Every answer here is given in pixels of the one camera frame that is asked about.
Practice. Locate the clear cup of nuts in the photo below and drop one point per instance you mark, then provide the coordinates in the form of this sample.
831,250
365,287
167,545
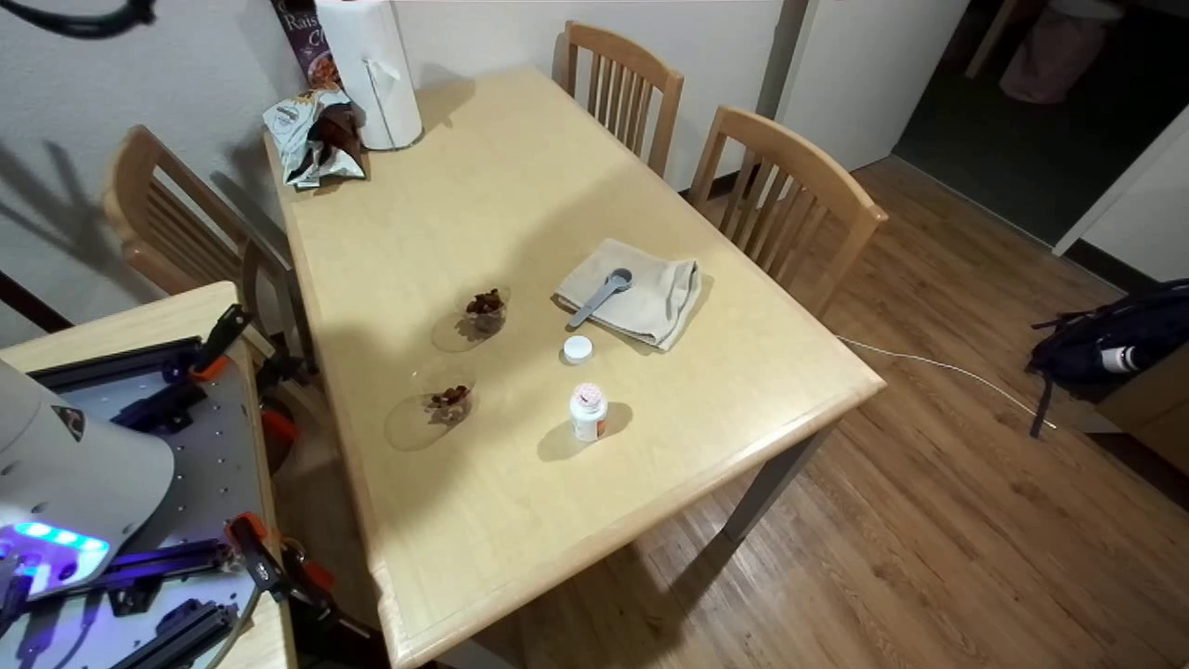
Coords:
479,318

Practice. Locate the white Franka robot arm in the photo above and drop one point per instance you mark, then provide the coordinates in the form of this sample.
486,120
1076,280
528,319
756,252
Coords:
74,483

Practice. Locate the white round lid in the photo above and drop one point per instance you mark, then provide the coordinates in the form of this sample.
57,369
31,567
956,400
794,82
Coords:
579,349

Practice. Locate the blue measuring spoon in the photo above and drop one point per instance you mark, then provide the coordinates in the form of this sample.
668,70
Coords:
596,303

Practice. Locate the folded beige towel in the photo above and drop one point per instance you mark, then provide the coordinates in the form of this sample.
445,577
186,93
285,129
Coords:
655,309

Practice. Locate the white pill bottle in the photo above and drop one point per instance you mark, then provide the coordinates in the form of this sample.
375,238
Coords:
583,402

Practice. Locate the small brown object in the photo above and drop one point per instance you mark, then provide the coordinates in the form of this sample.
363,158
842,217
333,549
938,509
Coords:
446,407

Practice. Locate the grey metal table leg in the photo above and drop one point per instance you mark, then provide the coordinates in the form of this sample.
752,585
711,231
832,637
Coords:
756,506

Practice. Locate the wooden slat-back chair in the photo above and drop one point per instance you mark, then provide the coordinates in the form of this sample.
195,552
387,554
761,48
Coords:
626,53
133,161
803,166

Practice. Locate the black orange bar clamp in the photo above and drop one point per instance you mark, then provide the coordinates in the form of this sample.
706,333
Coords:
224,333

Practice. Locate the brown snack bag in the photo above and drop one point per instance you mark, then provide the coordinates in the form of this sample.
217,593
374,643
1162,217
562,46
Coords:
301,39

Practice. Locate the robot mounting platform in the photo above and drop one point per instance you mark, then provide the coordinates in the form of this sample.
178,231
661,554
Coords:
123,329

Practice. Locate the blue bar clamp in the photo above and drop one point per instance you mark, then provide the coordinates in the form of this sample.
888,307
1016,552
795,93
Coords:
135,577

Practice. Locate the black backpack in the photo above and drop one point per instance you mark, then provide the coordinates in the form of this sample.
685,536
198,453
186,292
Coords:
1115,348

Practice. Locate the pale pink bin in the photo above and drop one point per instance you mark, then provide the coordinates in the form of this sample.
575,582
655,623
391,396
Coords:
1052,48

